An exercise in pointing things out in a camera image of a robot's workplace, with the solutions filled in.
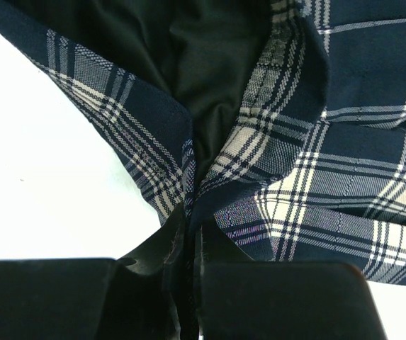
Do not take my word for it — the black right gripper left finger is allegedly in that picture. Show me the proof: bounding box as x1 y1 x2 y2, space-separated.
0 205 186 339

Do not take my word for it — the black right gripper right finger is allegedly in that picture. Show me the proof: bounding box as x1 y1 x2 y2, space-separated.
195 221 387 339

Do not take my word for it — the navy plaid pleated skirt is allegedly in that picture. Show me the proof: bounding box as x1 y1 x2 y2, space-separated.
0 0 406 287

